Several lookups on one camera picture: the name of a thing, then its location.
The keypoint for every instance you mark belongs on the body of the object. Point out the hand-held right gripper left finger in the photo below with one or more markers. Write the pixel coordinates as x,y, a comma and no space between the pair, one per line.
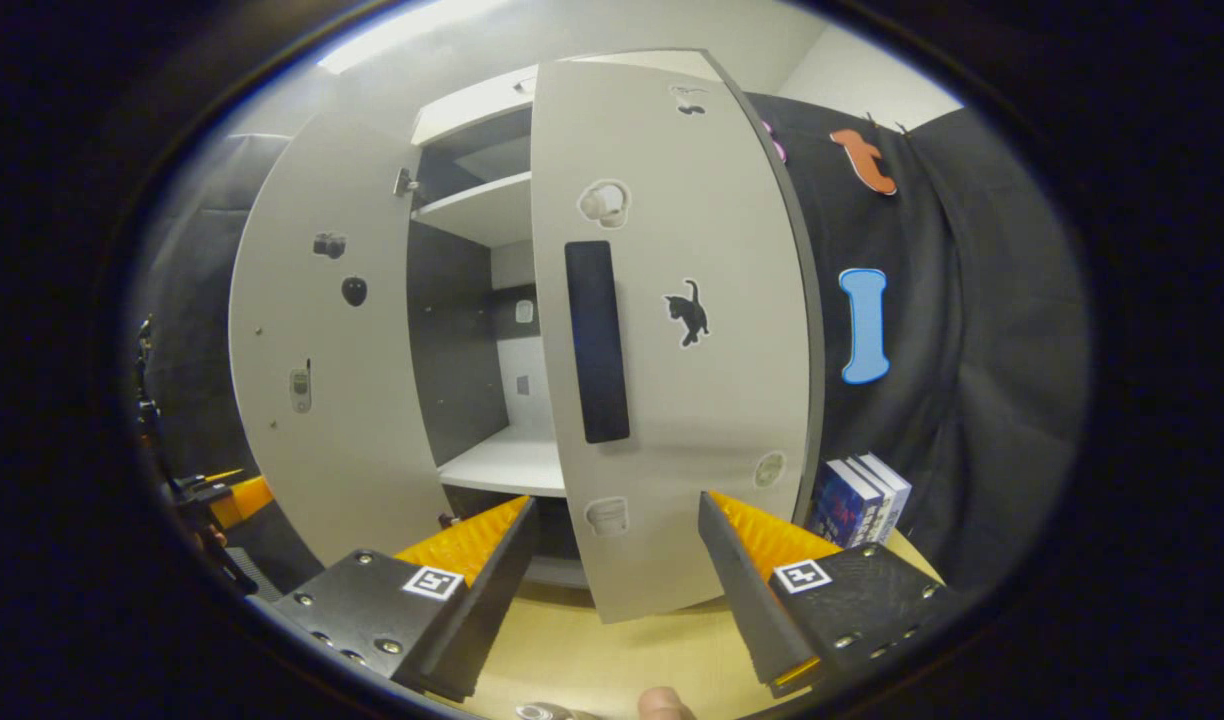
492,590

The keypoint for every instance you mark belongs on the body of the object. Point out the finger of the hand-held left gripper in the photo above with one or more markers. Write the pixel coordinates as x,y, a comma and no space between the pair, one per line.
244,500

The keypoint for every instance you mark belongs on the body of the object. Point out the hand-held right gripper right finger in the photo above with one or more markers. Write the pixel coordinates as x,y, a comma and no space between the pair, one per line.
742,600

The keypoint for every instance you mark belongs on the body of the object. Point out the white and grey cabinet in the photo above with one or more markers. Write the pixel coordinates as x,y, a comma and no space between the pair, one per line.
472,215

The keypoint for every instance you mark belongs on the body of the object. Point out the dark blue book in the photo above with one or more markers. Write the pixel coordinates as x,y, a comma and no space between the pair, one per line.
834,510

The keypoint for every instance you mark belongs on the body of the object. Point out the white spine book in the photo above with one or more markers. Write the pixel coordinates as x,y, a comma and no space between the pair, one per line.
877,500

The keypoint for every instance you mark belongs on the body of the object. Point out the black backdrop cloth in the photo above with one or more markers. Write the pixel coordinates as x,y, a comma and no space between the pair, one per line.
197,270
972,400

